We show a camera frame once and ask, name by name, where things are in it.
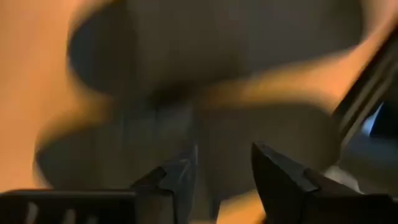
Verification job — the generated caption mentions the black aluminium table frame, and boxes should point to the black aluminium table frame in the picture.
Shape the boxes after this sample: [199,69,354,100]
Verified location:
[331,26,398,144]

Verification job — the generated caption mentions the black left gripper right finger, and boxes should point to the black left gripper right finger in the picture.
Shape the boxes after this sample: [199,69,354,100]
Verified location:
[251,141,398,224]

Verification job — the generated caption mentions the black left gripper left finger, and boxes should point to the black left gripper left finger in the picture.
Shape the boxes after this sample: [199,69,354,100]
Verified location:
[130,142,200,224]

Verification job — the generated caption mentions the black slide sandal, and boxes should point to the black slide sandal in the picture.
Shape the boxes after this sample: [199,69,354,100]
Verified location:
[33,102,340,194]

